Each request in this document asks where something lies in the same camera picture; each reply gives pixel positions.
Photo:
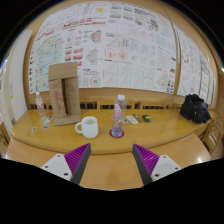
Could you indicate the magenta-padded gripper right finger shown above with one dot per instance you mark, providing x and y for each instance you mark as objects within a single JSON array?
[{"x": 147, "y": 159}]

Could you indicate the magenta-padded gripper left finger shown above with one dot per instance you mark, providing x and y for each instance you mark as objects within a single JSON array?
[{"x": 77, "y": 157}]

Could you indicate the clear plastic water bottle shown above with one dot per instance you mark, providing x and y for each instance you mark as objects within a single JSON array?
[{"x": 118, "y": 116}]

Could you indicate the white ceramic mug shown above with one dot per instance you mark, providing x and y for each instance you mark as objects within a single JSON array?
[{"x": 89, "y": 127}]

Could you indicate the small black yellow device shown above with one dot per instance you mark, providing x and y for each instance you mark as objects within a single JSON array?
[{"x": 146, "y": 118}]

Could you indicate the flat round red coaster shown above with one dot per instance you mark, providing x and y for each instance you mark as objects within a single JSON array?
[{"x": 112, "y": 135}]

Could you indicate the dark pen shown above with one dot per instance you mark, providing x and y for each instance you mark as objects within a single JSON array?
[{"x": 137, "y": 118}]

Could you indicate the white card with dots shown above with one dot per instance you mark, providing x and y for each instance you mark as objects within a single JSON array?
[{"x": 132, "y": 119}]

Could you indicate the small red-labelled plastic bottle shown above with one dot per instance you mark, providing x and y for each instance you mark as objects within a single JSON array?
[{"x": 40, "y": 106}]

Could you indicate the brown cardboard box stand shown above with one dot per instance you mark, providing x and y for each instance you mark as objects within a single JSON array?
[{"x": 65, "y": 93}]

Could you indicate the black bag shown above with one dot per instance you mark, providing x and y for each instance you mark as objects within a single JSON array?
[{"x": 195, "y": 109}]

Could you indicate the wooden chair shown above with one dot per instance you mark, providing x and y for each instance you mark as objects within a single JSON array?
[
  {"x": 5, "y": 140},
  {"x": 213, "y": 135}
]

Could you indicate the paper posters group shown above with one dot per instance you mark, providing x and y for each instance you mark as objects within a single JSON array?
[{"x": 133, "y": 43}]

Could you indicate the wooden slotted wall rail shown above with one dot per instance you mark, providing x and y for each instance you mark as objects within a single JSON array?
[{"x": 100, "y": 105}]

